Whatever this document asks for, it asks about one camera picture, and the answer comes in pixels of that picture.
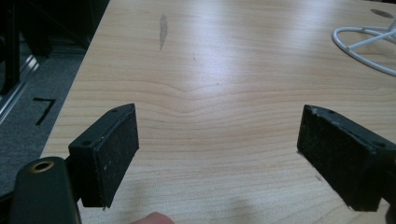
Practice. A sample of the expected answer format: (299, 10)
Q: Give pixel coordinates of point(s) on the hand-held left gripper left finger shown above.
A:
(106, 155)

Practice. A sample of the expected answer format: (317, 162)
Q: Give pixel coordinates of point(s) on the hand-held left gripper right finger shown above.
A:
(339, 152)

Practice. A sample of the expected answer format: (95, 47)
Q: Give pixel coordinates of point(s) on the black stand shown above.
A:
(11, 46)

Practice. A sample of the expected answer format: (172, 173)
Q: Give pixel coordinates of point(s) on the metal floor rail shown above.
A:
(17, 84)

